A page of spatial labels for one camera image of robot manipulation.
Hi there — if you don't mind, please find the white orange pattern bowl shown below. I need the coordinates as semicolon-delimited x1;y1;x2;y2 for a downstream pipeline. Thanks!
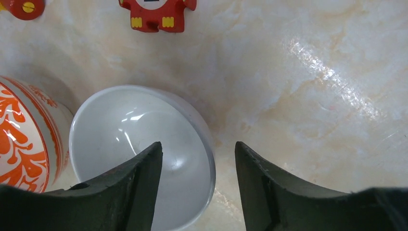
0;76;73;193

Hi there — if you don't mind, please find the colourful toy block car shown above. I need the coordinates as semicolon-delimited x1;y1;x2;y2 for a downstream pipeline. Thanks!
0;0;45;21

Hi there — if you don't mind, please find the small white bowl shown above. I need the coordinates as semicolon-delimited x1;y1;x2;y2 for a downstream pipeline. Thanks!
69;85;216;231

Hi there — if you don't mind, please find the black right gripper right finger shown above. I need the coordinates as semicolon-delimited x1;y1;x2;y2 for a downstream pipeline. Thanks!
235;141;408;231

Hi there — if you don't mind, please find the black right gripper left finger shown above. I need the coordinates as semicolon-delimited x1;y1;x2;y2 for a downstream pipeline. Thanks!
0;142;163;231

